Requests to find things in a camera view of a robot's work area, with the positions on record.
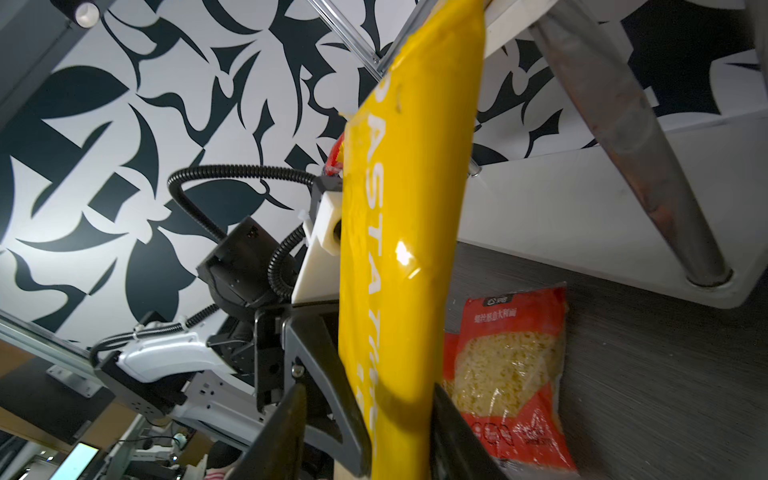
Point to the black ceiling spotlight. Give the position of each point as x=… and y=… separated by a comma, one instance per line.
x=84, y=13

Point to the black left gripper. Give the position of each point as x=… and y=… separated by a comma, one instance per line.
x=298, y=344

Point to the red macaroni bag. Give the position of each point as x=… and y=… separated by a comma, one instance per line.
x=502, y=371

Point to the yellow spaghetti bag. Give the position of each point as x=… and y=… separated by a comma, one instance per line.
x=405, y=167

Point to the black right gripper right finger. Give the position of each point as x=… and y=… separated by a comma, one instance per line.
x=455, y=452

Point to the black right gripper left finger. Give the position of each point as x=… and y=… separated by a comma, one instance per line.
x=277, y=452

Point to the white two-tier shelf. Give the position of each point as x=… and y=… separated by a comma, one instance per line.
x=626, y=140

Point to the aluminium frame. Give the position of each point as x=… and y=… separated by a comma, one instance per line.
x=125, y=145

